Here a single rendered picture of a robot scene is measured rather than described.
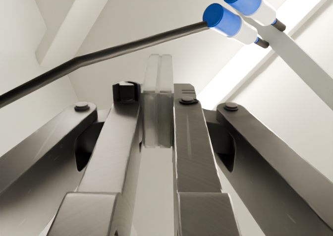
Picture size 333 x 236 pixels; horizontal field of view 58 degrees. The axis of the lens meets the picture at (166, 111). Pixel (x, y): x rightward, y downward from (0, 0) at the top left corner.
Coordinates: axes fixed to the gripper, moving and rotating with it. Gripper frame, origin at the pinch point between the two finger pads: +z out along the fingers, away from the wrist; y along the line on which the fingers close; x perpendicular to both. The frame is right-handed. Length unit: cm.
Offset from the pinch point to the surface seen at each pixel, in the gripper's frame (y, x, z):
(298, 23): 54, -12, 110
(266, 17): 27, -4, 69
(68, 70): -21, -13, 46
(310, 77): 43, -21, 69
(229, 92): 30, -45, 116
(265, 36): 33, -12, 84
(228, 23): 16, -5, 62
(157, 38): -2, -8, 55
